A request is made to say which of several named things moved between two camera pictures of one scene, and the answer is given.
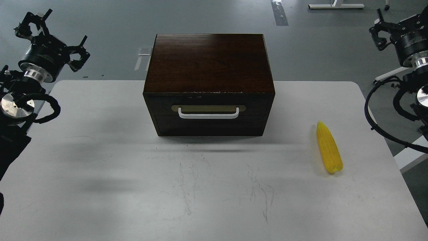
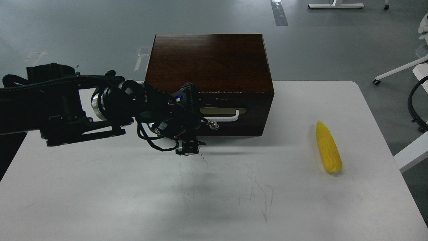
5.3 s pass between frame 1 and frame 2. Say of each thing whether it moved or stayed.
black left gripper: moved
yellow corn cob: stayed
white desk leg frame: stayed
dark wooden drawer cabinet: stayed
